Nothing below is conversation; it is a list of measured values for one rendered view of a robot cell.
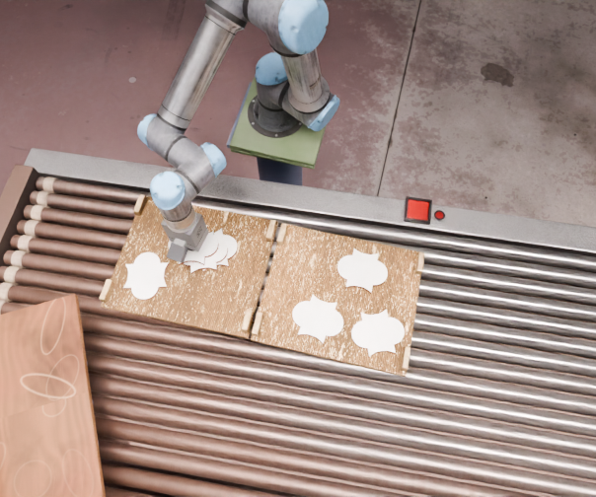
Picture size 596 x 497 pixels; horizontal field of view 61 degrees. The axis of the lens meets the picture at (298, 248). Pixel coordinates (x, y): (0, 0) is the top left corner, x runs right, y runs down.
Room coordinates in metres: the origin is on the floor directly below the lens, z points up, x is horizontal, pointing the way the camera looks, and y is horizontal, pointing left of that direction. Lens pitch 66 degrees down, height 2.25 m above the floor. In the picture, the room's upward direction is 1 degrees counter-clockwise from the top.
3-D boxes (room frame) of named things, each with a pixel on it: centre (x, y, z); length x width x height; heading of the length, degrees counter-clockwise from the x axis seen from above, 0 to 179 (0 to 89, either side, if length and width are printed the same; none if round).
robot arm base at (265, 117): (1.08, 0.06, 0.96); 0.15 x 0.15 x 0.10
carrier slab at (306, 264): (0.44, -0.11, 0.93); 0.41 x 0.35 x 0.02; 76
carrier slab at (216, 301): (0.54, 0.30, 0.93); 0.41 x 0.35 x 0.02; 77
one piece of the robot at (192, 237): (0.56, 0.30, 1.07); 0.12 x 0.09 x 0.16; 157
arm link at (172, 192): (0.59, 0.29, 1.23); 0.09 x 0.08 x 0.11; 140
